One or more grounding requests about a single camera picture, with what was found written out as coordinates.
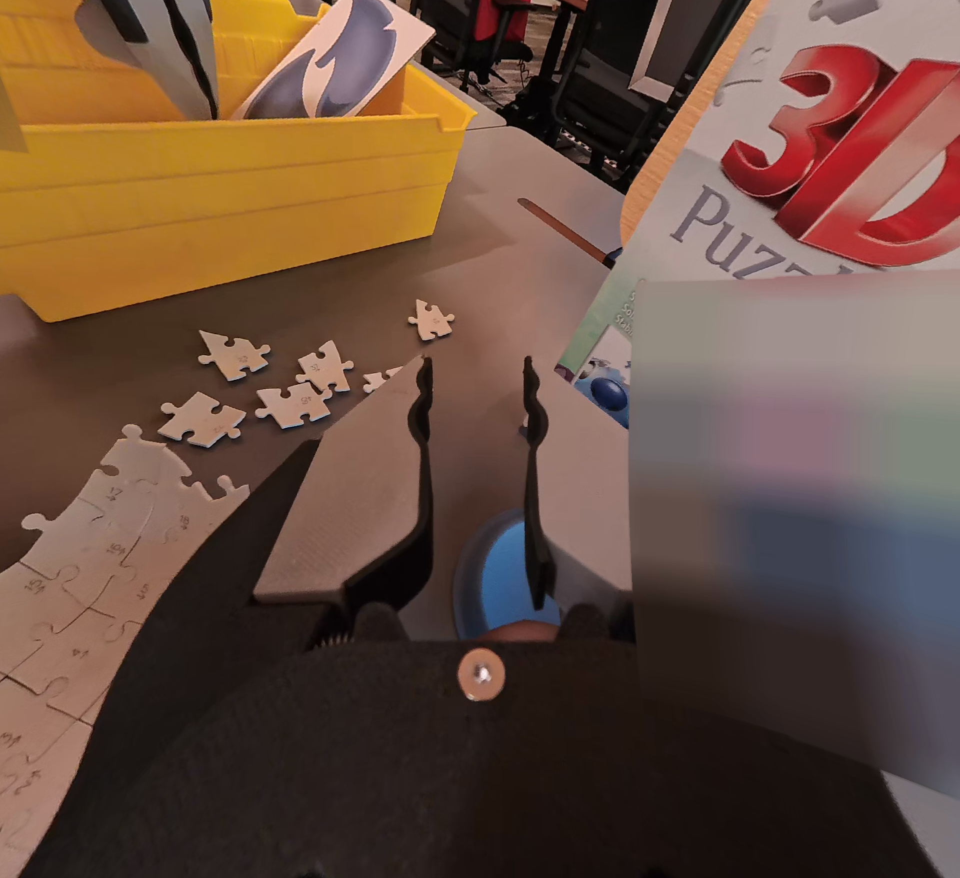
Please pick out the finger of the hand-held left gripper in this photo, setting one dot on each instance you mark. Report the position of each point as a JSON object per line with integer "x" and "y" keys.
{"x": 201, "y": 8}
{"x": 161, "y": 72}

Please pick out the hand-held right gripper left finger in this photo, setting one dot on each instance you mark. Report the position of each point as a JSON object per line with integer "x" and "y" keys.
{"x": 360, "y": 511}

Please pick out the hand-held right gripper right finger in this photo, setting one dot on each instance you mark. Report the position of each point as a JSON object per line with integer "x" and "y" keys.
{"x": 592, "y": 511}

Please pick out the white puzzle pieces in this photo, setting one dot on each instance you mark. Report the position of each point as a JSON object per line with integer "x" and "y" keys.
{"x": 292, "y": 406}

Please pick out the yellow plastic bin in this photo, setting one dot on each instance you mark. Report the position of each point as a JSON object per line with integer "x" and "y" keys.
{"x": 225, "y": 203}

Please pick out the blue plastic puzzle stand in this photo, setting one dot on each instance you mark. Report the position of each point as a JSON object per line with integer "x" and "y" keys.
{"x": 495, "y": 578}

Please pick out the assembled white puzzle section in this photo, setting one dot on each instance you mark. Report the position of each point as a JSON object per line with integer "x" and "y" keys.
{"x": 75, "y": 593}

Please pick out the printed puzzle box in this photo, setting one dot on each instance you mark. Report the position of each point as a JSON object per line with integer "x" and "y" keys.
{"x": 825, "y": 143}

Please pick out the white card with blue shapes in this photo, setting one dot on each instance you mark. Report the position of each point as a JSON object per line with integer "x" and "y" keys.
{"x": 352, "y": 46}

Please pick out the black office chair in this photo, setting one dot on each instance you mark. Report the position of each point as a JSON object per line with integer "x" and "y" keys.
{"x": 450, "y": 8}

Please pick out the black mesh chair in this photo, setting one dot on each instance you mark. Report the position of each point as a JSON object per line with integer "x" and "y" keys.
{"x": 600, "y": 91}

